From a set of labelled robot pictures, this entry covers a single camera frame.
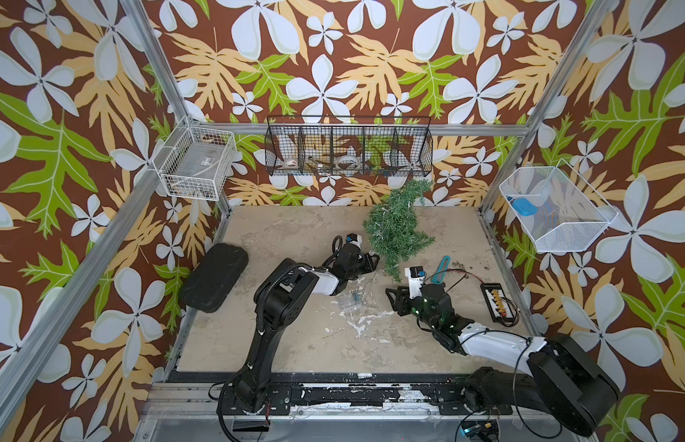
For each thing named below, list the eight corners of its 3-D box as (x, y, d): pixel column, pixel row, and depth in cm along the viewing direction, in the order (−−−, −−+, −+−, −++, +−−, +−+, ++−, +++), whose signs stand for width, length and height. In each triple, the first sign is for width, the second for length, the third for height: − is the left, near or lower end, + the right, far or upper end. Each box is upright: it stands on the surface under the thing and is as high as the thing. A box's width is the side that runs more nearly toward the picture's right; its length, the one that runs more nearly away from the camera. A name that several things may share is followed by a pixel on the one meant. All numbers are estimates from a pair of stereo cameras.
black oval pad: (183, 307, 94) (173, 298, 88) (217, 251, 108) (210, 241, 103) (221, 315, 92) (213, 306, 86) (250, 258, 106) (245, 247, 101)
